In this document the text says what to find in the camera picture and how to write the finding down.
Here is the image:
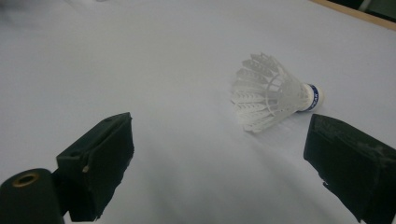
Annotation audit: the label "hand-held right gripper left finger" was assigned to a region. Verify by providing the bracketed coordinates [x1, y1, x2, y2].
[55, 112, 135, 223]

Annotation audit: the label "white table mat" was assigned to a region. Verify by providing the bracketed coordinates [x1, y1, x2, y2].
[0, 0, 396, 224]

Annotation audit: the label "white feather shuttlecock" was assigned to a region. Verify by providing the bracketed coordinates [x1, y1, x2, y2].
[230, 51, 326, 134]

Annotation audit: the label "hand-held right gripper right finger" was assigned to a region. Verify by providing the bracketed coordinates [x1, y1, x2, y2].
[303, 113, 396, 224]

